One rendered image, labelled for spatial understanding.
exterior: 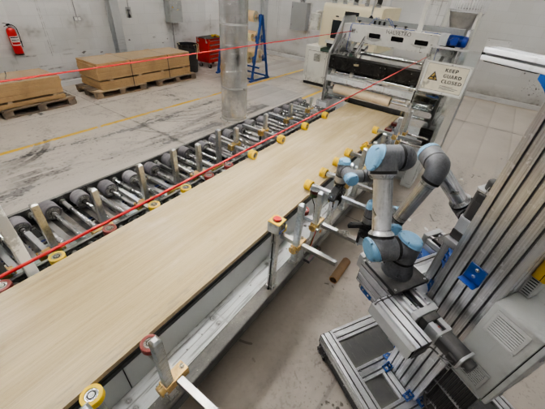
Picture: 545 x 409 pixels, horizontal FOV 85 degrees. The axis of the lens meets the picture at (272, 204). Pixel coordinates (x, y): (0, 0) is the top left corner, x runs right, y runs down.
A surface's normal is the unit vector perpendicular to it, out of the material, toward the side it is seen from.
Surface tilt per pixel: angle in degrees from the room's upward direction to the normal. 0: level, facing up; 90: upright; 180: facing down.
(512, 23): 90
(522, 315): 0
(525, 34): 90
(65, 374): 0
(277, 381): 0
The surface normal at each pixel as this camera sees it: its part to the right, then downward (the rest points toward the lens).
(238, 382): 0.07, -0.80
